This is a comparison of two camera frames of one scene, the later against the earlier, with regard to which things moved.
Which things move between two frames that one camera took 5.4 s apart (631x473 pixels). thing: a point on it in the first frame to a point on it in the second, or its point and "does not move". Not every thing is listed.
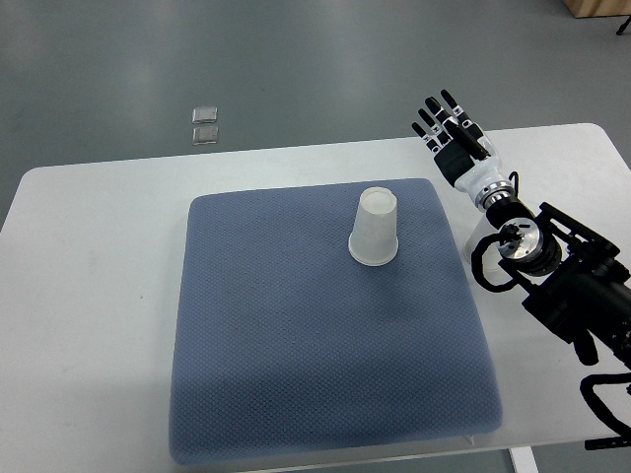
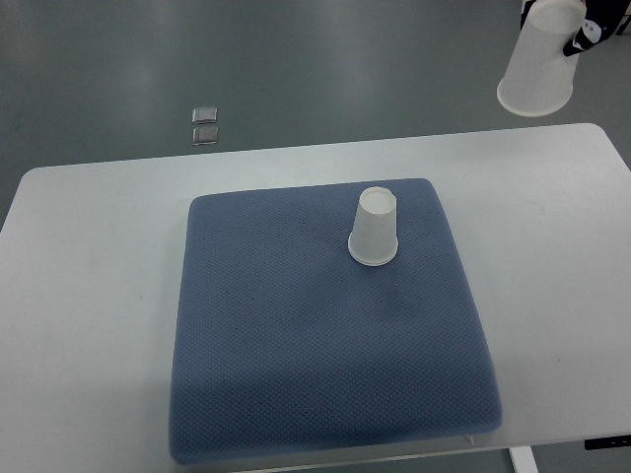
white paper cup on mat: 374,239 does not move
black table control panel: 608,442 does not move
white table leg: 524,460 does not move
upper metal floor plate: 204,114 does not move
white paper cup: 491,254 to 541,76
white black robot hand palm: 462,169 to 606,14
